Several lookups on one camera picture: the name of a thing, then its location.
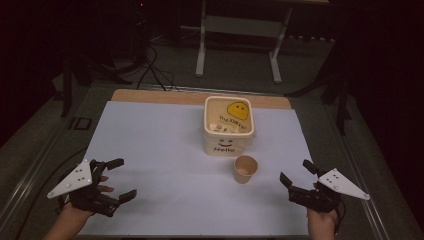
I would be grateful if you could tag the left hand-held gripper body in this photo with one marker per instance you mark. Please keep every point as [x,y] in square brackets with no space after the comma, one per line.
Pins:
[75,178]

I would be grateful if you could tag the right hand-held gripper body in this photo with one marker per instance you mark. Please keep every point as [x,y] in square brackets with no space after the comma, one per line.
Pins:
[316,199]

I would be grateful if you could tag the brown paper cup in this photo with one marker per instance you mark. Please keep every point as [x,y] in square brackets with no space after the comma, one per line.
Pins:
[245,173]

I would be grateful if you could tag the cream smiley face bin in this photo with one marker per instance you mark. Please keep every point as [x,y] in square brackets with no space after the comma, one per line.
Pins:
[228,146]

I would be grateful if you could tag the person's right hand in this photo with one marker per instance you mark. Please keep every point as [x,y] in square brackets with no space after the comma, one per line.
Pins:
[321,221]

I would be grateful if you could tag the person's left hand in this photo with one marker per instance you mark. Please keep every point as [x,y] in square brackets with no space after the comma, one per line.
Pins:
[75,213]

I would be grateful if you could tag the white table mat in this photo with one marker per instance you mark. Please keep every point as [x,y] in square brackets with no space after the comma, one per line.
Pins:
[160,173]

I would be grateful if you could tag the black metal stand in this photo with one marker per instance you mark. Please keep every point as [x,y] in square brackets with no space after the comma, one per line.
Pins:
[340,100]
[68,83]

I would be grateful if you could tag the wooden table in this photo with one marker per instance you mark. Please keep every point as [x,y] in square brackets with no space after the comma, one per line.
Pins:
[160,95]

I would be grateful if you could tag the clear crumpled wrapper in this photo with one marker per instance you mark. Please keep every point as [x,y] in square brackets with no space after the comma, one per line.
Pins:
[220,128]

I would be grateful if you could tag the aluminium floor rail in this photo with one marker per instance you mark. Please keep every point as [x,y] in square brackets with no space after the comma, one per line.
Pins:
[360,173]
[30,173]

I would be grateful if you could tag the black rectangular floor frame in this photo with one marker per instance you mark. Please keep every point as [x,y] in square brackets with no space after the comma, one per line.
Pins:
[80,123]

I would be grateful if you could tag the white metal desk frame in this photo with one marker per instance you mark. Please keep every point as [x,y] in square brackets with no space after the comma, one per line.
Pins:
[275,56]

